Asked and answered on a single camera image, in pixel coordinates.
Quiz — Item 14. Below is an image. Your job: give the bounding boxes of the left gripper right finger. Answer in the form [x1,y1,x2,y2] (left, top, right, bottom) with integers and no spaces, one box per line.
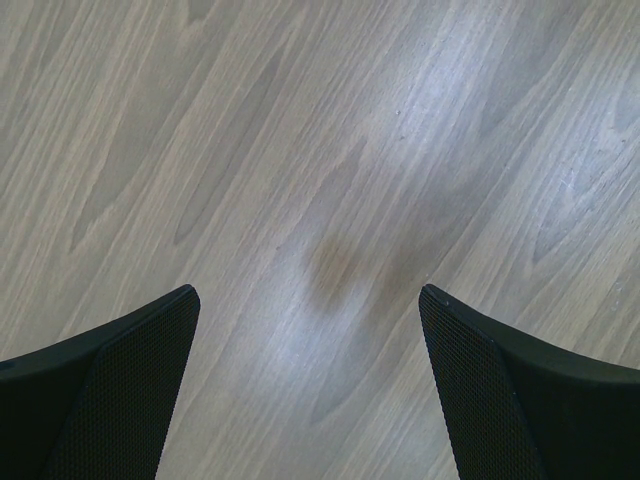
[419,284,639,479]

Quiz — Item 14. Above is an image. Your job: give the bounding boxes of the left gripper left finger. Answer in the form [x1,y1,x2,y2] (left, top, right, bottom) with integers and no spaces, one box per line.
[1,285,200,479]

